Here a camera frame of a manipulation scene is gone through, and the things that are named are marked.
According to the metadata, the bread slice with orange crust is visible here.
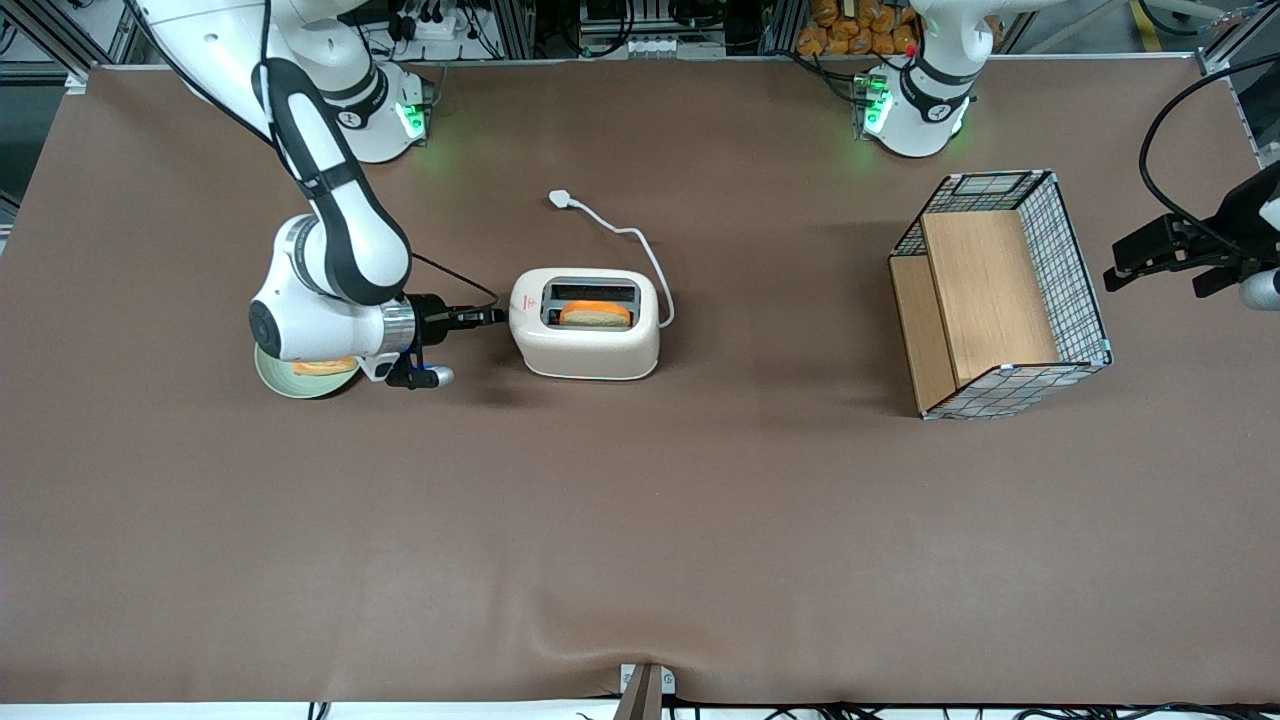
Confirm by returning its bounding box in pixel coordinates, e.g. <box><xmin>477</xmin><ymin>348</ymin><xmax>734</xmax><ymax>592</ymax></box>
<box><xmin>557</xmin><ymin>301</ymin><xmax>634</xmax><ymax>330</ymax></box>

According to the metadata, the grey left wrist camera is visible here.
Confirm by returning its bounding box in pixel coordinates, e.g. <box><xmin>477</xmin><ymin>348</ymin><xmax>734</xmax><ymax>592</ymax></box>
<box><xmin>1192</xmin><ymin>262</ymin><xmax>1280</xmax><ymax>312</ymax></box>

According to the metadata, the wire grid basket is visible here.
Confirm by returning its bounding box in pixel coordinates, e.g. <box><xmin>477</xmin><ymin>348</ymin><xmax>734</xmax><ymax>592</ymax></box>
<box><xmin>888</xmin><ymin>169</ymin><xmax>1114</xmax><ymax>422</ymax></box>

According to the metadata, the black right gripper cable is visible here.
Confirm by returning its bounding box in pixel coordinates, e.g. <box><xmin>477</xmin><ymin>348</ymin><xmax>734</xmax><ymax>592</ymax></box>
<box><xmin>128</xmin><ymin>0</ymin><xmax>501</xmax><ymax>311</ymax></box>

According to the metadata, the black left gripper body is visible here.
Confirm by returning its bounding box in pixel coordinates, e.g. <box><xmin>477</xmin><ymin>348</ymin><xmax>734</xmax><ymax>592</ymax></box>
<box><xmin>1185</xmin><ymin>163</ymin><xmax>1280</xmax><ymax>269</ymax></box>

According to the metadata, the bag of bread rolls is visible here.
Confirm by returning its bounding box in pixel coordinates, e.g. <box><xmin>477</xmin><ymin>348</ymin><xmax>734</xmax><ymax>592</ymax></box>
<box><xmin>796</xmin><ymin>0</ymin><xmax>923</xmax><ymax>58</ymax></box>

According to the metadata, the white power cable with plug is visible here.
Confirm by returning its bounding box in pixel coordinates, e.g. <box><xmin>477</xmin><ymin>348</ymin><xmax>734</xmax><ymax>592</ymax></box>
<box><xmin>547</xmin><ymin>189</ymin><xmax>677</xmax><ymax>330</ymax></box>

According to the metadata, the wooden step shelf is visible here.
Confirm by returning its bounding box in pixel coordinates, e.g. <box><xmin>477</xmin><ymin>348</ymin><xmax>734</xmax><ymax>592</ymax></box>
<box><xmin>889</xmin><ymin>209</ymin><xmax>1062</xmax><ymax>414</ymax></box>

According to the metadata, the white power strip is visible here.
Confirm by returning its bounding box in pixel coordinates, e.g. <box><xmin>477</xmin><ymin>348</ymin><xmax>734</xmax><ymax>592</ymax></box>
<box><xmin>385</xmin><ymin>5</ymin><xmax>483</xmax><ymax>43</ymax></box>

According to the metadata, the pale green plate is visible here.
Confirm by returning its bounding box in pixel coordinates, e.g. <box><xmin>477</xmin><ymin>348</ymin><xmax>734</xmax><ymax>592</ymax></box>
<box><xmin>254</xmin><ymin>344</ymin><xmax>362</xmax><ymax>400</ymax></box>

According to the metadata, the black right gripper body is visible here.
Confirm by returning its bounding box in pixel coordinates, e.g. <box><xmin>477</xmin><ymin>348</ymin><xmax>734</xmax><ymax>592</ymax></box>
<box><xmin>404</xmin><ymin>292</ymin><xmax>467</xmax><ymax>353</ymax></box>

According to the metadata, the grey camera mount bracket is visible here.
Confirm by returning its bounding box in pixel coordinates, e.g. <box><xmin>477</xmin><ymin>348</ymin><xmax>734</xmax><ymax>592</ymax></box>
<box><xmin>612</xmin><ymin>662</ymin><xmax>678</xmax><ymax>720</ymax></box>

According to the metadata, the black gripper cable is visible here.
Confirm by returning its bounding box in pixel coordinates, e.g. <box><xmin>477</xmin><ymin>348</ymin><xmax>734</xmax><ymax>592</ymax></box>
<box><xmin>128</xmin><ymin>0</ymin><xmax>501</xmax><ymax>311</ymax></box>
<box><xmin>1139</xmin><ymin>52</ymin><xmax>1280</xmax><ymax>253</ymax></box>

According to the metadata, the aluminium frame post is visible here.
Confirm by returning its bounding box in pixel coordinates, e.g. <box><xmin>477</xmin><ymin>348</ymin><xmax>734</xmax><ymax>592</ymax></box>
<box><xmin>759</xmin><ymin>0</ymin><xmax>803</xmax><ymax>57</ymax></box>
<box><xmin>489</xmin><ymin>0</ymin><xmax>537</xmax><ymax>60</ymax></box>

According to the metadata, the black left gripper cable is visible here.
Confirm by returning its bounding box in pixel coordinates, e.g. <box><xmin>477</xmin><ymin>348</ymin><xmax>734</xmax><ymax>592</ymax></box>
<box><xmin>1139</xmin><ymin>52</ymin><xmax>1280</xmax><ymax>253</ymax></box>

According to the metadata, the white toaster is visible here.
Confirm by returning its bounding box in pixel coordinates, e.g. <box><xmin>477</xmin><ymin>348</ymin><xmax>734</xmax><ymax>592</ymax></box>
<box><xmin>508</xmin><ymin>268</ymin><xmax>662</xmax><ymax>382</ymax></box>

